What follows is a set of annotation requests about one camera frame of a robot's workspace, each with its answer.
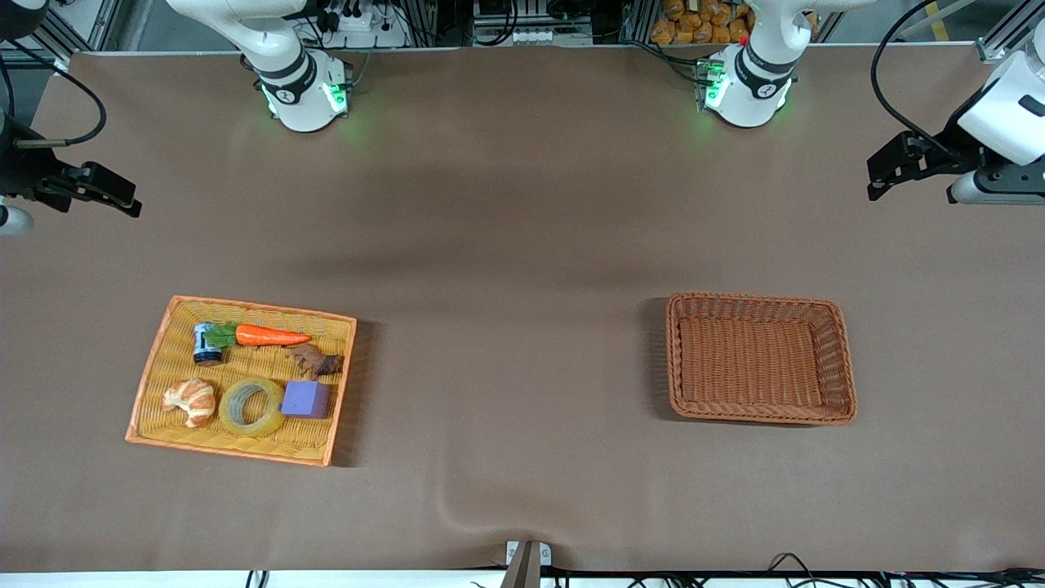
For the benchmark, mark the brown pinecone toy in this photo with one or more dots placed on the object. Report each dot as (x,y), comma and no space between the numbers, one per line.
(314,361)

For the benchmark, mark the white power strip with plugs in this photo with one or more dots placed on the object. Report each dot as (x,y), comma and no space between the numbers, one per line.
(367,33)

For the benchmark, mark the orange toy carrot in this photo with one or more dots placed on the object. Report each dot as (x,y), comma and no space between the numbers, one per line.
(269,336)

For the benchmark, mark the yellow woven tray orange rim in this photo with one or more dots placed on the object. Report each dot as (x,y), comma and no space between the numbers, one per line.
(245,367)

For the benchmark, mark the box of orange snacks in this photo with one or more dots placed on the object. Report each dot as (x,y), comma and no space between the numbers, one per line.
(694,24)

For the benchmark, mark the brown table cloth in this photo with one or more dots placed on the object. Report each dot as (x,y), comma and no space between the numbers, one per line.
(522,204)

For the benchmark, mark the metal table bracket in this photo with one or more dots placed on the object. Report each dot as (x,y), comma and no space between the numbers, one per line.
(514,551)

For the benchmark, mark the small blue can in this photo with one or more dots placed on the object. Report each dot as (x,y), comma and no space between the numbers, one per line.
(206,353)

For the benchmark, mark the brown wicker basket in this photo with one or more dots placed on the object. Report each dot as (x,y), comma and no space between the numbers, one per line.
(751,359)

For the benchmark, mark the aluminium frame profile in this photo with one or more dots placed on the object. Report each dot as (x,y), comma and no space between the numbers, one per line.
(82,20)
(1008,33)

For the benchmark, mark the toy croissant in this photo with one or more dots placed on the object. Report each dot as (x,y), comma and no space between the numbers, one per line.
(192,400)

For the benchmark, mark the clear yellowish tape roll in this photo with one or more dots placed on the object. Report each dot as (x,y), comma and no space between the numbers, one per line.
(233,420)

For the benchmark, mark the purple cube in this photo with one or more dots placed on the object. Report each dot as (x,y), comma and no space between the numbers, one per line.
(304,400)

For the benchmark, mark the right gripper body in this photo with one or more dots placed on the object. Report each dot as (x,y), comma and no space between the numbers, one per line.
(24,169)

